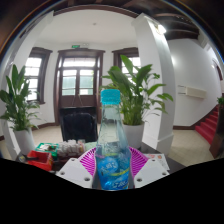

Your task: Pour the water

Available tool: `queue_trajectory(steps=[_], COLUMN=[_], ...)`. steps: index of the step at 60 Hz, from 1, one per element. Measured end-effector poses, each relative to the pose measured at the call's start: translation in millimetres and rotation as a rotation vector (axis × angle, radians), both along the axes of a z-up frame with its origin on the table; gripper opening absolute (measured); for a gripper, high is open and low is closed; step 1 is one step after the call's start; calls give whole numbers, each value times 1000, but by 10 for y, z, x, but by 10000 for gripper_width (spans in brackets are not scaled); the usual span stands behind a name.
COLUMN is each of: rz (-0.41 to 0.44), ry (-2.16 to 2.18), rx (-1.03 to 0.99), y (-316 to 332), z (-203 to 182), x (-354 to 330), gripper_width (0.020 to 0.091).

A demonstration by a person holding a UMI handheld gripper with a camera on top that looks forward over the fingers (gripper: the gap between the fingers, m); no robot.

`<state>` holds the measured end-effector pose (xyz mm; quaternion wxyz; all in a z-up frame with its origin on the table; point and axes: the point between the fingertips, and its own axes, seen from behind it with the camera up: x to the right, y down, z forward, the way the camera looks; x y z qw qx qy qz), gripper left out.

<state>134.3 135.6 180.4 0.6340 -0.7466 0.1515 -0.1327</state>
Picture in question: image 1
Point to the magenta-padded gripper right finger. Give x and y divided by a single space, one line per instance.
137 161

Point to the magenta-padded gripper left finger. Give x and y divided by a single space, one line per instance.
87 163

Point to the clear bottle with teal cap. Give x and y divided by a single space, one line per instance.
112 160

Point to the pale green folded cloth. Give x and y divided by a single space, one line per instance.
90 146

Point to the printed paper leaflet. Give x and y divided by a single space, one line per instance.
159 159

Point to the tray of small packets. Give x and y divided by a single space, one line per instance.
70 148

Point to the black chair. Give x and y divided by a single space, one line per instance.
78 126

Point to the green box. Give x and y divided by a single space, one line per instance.
45 146

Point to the red plastic box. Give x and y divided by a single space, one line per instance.
41 161

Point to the leafy plant in white pot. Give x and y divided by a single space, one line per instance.
20 106
136 96

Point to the green exit sign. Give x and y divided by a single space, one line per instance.
75 46

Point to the white wall radiator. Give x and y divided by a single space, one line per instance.
193 92

